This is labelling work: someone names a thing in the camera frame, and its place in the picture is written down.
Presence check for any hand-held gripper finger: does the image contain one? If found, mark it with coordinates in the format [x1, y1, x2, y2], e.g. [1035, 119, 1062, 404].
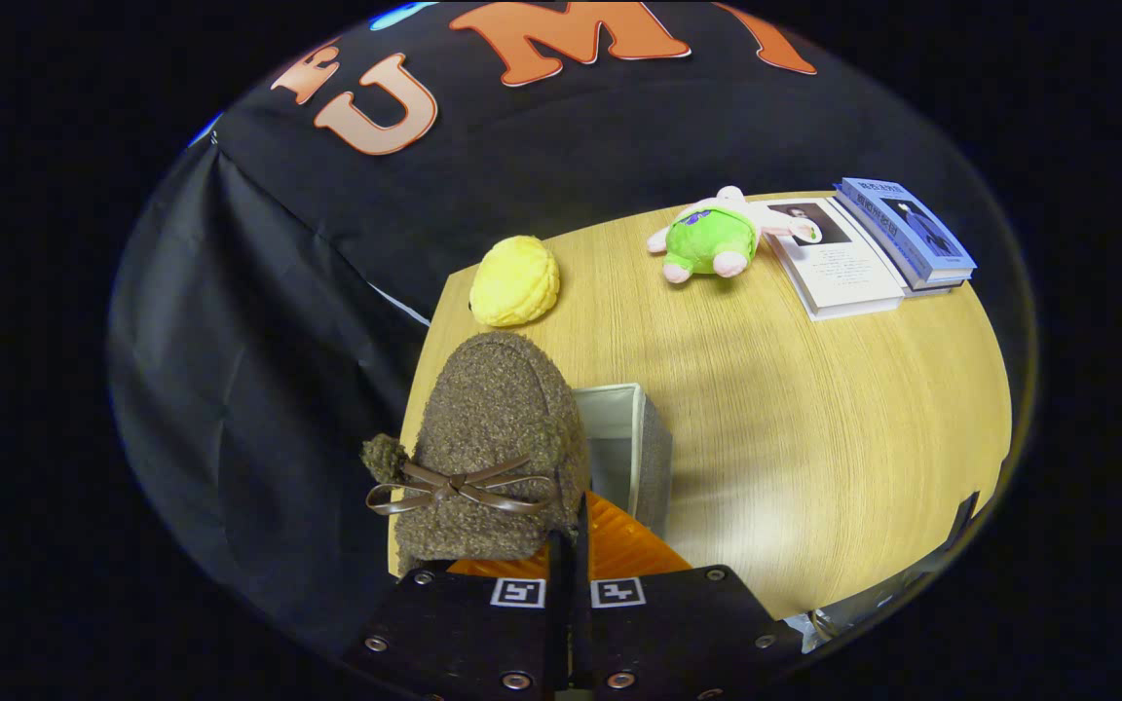
[341, 531, 572, 700]
[569, 491, 808, 698]

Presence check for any grey fabric storage box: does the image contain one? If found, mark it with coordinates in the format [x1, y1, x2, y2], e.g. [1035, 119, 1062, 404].
[571, 383, 675, 541]

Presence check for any brown fuzzy shoe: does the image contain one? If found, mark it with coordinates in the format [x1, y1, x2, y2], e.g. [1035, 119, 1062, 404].
[360, 331, 593, 577]

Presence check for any yellow plush bun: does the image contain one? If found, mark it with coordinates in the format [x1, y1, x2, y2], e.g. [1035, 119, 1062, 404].
[468, 235, 562, 328]

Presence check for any green plush toy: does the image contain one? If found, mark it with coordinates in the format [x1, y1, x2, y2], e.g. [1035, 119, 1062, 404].
[646, 185, 823, 285]

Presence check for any white book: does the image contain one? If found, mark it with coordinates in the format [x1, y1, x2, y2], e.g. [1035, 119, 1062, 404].
[766, 198, 908, 322]

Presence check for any blue book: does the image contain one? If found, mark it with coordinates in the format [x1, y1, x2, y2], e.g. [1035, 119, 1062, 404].
[834, 176, 978, 291]

